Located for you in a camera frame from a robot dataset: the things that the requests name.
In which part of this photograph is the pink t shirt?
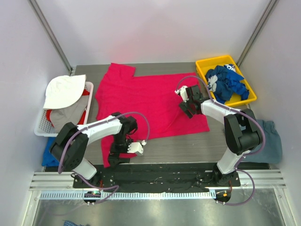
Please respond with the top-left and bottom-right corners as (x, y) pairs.
(95, 62), (210, 168)

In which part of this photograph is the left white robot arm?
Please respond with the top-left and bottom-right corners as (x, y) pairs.
(50, 112), (143, 188)

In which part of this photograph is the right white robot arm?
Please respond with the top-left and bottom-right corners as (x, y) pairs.
(175, 85), (264, 186)

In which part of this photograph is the yellow plastic tray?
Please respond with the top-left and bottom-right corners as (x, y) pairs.
(196, 55), (257, 107)

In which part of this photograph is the blue t shirt in tray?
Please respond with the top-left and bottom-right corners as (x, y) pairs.
(205, 64), (250, 104)

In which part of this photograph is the blue cloth at left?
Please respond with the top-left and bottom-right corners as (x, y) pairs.
(41, 137), (59, 167)

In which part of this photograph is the grey t shirt in basket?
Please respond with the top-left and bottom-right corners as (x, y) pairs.
(50, 95), (91, 134)

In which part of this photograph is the white plastic basket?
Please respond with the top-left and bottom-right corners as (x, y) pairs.
(34, 81), (94, 137)

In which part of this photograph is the white t shirt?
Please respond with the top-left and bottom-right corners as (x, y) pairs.
(43, 74), (86, 110)

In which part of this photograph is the grey-blue t shirt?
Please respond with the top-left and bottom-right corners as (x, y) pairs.
(244, 119), (283, 164)

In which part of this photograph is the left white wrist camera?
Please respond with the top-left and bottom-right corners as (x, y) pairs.
(127, 140), (147, 155)

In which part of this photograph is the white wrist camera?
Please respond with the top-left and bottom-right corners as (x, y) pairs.
(127, 140), (147, 155)
(174, 85), (189, 103)

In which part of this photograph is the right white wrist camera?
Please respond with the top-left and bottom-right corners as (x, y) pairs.
(174, 85), (189, 103)

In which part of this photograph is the white slotted cable duct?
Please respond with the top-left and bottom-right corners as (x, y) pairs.
(40, 190), (216, 201)

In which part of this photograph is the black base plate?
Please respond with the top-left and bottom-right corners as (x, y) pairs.
(72, 162), (242, 193)

